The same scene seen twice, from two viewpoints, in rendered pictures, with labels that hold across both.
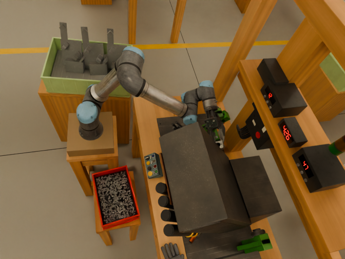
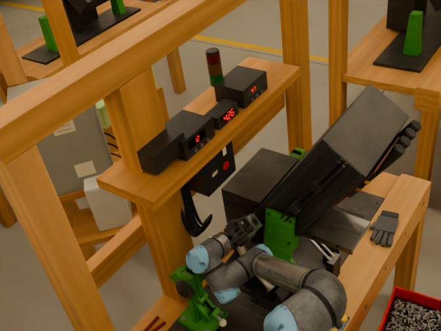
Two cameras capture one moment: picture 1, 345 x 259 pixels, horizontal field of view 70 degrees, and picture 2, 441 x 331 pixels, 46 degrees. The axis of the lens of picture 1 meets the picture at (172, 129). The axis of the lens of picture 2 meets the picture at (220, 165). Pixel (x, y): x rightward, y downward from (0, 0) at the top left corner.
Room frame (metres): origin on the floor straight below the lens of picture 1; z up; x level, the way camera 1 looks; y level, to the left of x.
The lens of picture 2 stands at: (1.27, 0.95, 2.53)
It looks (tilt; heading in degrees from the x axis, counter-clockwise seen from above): 37 degrees down; 249
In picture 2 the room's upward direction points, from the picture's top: 9 degrees counter-clockwise
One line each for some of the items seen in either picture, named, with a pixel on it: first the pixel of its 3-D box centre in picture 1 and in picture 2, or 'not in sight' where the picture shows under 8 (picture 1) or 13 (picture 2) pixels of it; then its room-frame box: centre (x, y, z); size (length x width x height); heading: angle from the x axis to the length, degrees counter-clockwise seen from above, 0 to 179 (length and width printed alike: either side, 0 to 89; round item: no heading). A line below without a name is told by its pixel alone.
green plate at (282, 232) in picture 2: not in sight; (283, 232); (0.61, -0.22, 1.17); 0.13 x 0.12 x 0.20; 27
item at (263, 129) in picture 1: (267, 126); (207, 162); (0.77, -0.44, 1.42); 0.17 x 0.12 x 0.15; 27
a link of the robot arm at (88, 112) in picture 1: (88, 114); not in sight; (0.72, 0.50, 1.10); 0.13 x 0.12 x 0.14; 9
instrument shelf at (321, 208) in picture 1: (298, 135); (209, 121); (0.70, -0.54, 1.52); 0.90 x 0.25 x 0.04; 27
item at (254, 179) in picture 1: (241, 193); (264, 205); (0.54, -0.48, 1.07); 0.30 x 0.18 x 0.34; 27
